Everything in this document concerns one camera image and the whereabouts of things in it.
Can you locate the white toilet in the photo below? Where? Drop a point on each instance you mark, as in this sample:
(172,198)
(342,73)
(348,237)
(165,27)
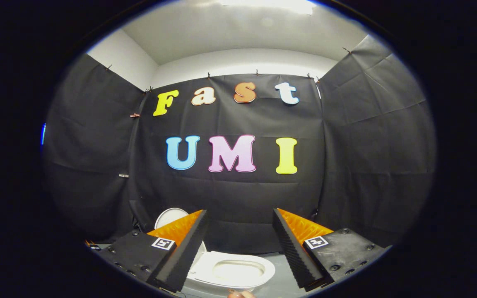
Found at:
(205,265)

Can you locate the black backdrop cloth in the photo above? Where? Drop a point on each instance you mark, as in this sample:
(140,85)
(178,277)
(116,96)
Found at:
(238,194)

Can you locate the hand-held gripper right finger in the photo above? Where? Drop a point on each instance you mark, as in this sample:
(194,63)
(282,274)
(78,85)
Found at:
(293,252)

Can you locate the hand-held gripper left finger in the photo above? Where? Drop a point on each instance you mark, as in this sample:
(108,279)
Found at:
(184,252)

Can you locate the white toilet lid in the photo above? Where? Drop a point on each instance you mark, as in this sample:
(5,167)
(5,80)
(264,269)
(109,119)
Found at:
(168,217)

